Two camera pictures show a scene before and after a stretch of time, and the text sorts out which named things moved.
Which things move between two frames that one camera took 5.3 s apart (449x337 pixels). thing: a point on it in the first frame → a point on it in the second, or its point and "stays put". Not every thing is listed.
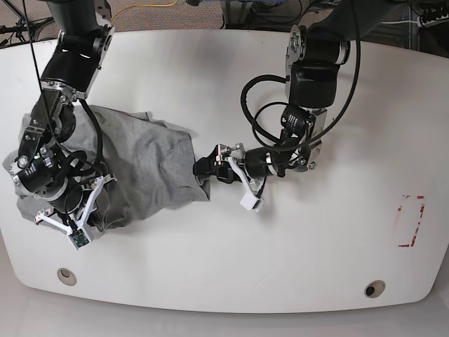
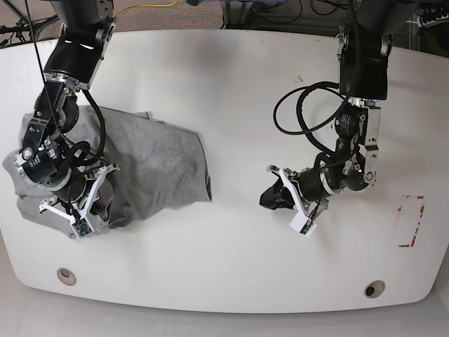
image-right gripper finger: [223, 169] → [277, 196]
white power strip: [421, 24] stays put
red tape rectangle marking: [414, 234] stays put
